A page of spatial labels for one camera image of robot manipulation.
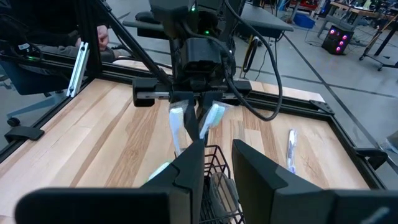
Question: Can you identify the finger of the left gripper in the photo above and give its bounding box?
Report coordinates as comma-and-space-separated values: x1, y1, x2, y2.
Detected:
170, 91, 200, 141
200, 91, 224, 125

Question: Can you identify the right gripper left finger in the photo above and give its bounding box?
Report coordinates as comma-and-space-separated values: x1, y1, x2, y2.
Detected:
140, 139, 206, 224

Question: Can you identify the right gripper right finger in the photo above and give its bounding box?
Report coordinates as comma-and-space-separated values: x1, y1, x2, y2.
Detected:
231, 139, 338, 224

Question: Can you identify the green white toothbrush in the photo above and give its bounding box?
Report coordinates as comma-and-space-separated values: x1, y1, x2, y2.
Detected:
145, 161, 172, 183

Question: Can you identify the black wire toothbrush caddy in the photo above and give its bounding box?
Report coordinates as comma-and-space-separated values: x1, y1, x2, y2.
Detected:
174, 144, 246, 224

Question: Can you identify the purple white toothbrush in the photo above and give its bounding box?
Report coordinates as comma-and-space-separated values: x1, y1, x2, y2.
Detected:
285, 128, 299, 174

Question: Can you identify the person's hand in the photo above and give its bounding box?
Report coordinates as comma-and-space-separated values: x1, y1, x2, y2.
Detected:
96, 24, 110, 52

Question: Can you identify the grey table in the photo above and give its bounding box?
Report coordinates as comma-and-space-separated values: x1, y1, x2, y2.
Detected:
238, 2, 295, 40

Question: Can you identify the black table clamp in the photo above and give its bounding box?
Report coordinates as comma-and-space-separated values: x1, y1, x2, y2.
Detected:
356, 147, 389, 171
4, 125, 45, 143

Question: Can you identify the blue storage bin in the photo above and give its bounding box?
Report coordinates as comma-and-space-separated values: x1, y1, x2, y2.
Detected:
293, 12, 317, 29

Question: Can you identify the blue office chair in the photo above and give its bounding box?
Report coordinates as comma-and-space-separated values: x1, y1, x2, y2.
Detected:
0, 58, 78, 127

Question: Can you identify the person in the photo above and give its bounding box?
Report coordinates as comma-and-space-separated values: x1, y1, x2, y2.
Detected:
0, 0, 121, 63

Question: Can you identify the computer tower with red lights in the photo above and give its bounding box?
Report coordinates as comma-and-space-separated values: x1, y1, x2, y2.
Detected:
321, 24, 355, 56

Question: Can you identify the wooden workbench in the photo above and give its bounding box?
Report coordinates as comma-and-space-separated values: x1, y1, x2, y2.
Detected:
317, 0, 398, 40

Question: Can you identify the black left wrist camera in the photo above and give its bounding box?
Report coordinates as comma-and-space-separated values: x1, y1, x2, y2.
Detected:
180, 37, 223, 74

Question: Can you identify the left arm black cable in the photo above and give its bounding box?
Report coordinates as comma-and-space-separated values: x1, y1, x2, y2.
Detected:
222, 0, 284, 123

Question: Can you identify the silver aluminium bracket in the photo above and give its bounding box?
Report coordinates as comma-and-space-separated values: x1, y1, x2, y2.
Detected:
66, 41, 90, 98

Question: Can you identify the black metal table frame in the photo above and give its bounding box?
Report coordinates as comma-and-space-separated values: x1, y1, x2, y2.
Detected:
0, 0, 398, 190

